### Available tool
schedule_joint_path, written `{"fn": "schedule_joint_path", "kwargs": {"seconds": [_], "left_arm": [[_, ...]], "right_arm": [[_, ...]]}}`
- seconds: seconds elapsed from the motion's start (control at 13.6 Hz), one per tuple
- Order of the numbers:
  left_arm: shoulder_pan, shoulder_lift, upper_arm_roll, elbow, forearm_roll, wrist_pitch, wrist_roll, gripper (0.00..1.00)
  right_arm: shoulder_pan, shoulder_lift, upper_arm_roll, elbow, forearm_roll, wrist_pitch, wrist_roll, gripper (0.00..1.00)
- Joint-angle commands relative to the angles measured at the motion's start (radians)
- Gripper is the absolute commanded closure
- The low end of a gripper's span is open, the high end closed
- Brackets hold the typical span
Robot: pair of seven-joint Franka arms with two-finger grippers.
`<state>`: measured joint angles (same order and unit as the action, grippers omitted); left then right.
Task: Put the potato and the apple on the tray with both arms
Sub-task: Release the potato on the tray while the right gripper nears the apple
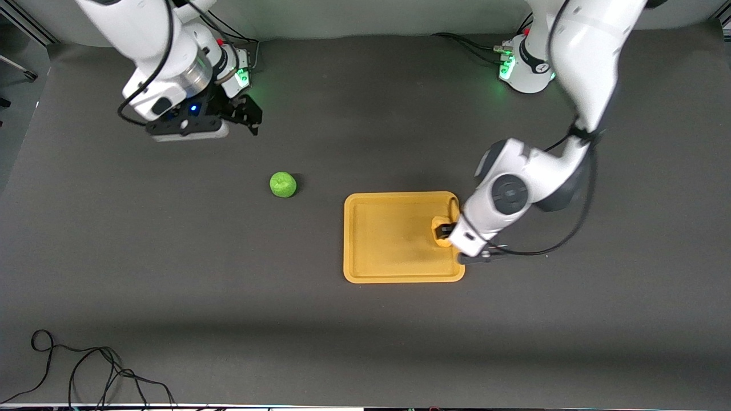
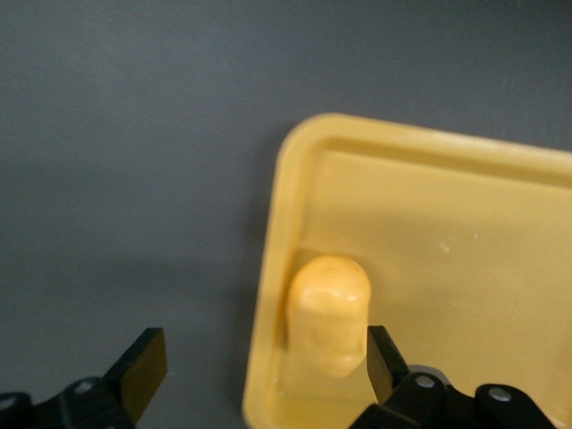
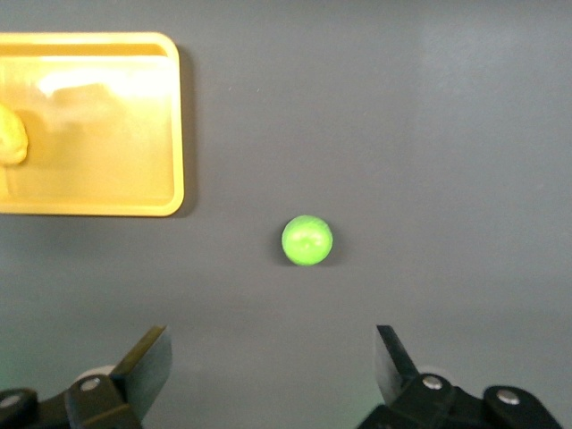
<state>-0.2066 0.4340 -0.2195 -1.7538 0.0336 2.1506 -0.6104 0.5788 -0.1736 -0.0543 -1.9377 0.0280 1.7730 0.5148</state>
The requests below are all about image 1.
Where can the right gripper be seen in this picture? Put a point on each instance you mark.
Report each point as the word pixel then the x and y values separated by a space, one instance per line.
pixel 243 112

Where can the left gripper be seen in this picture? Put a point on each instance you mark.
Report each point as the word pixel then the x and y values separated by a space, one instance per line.
pixel 443 231

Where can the yellow potato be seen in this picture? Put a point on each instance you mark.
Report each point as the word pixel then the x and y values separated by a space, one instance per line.
pixel 442 243

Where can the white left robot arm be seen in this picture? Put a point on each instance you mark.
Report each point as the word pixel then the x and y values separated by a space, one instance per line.
pixel 588 57

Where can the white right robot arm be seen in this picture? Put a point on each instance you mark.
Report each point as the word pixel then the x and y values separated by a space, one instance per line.
pixel 131 28

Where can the yellow plastic tray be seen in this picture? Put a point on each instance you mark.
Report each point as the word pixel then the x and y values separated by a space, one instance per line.
pixel 388 240

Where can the thin metal rod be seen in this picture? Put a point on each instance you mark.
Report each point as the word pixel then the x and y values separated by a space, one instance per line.
pixel 23 68

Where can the black metal rail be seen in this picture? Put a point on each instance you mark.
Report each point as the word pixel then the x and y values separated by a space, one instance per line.
pixel 724 23
pixel 34 28

